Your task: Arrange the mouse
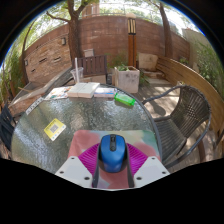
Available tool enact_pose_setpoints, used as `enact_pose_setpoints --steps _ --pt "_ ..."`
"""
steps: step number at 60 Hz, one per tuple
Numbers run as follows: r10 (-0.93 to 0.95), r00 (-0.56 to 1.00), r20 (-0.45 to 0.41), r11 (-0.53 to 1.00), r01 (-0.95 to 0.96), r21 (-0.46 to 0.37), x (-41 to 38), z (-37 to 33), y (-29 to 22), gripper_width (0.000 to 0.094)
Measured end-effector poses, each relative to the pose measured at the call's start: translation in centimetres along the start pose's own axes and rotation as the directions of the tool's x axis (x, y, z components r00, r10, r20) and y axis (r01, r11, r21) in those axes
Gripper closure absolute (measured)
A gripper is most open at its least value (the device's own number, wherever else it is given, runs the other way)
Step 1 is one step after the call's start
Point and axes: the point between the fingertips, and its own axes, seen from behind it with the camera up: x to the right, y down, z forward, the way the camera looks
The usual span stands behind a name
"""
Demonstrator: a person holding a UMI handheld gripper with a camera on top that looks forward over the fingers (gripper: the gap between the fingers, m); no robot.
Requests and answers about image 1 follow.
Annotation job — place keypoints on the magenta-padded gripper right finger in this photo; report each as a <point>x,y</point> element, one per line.
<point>149,170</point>

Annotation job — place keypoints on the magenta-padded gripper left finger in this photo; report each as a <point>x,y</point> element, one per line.
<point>76,170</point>

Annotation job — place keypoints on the blue and black computer mouse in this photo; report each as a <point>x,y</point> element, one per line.
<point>113,155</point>

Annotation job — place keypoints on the floral print mouse pad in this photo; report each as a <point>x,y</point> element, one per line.
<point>85,140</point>

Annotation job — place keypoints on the yellow square card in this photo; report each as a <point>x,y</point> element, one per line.
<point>55,129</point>

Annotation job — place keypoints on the dark wicker armchair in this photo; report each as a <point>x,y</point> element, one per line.
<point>186,113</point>

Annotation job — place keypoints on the green plastic bottle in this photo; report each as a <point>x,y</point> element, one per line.
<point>125,99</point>

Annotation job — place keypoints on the white patterned paper strip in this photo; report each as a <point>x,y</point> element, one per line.
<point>34,106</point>

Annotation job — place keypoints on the colourful open magazine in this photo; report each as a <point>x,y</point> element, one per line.
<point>59,93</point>

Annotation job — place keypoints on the thick white book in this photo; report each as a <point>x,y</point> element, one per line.
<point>83,90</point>

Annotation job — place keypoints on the thin white booklet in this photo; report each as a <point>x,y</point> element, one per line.
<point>106,92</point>

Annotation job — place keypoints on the black metal chair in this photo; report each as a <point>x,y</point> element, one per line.
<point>6,123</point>

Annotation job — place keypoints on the clear plastic cup with straw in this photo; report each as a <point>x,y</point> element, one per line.
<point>77,75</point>

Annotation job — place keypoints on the curved wooden slat bench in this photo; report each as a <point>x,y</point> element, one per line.
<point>190,75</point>

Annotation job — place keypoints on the dark wooden slatted chair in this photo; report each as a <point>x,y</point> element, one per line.
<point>95,65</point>

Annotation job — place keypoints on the pale stone block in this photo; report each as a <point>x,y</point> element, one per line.
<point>148,61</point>

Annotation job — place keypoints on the large forked tree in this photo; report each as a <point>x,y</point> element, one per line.
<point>74,36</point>

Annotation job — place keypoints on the slim leaning tree trunk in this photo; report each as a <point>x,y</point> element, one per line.
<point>166,33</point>

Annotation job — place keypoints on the wooden garden lamp post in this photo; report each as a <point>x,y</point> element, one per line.
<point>131,43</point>

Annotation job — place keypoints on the wall lantern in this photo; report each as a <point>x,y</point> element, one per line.
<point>63,41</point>

